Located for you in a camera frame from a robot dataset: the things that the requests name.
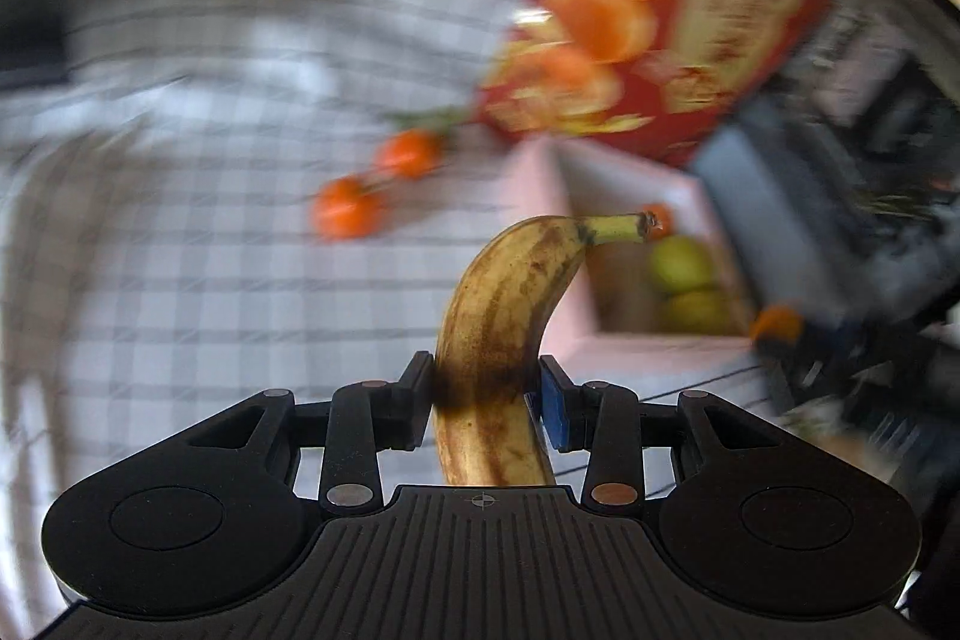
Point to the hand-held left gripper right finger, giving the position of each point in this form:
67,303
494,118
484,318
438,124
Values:
556,411

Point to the spotted yellow banana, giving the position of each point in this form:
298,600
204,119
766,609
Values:
495,325

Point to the pink cardboard box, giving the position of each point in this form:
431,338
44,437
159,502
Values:
622,355

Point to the dark grey box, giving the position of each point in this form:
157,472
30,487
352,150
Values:
757,183

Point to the tangerine with green leaf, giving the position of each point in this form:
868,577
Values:
776,323

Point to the red printed fruit box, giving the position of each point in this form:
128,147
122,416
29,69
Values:
652,115

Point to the white black grid tablecloth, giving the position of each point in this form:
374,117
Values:
225,235

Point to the green pear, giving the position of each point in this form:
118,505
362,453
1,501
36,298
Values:
694,311
679,261

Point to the dark blurred equipment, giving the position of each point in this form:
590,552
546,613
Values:
870,55

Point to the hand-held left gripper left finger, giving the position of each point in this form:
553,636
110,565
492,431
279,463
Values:
416,400

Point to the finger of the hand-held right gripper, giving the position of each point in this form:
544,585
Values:
787,370

